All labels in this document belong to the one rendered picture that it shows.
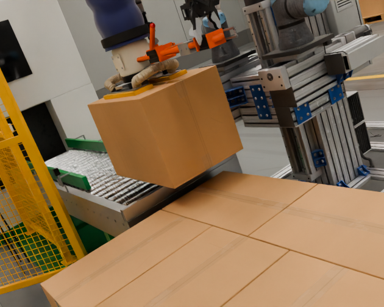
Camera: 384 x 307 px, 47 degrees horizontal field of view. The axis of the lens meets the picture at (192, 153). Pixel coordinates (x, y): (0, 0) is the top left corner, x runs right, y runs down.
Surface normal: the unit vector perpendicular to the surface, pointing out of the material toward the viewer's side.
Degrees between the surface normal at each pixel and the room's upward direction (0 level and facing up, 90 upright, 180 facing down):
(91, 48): 90
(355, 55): 90
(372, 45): 90
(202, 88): 90
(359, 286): 0
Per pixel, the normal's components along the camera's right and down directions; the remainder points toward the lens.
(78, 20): 0.55, 0.06
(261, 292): -0.32, -0.90
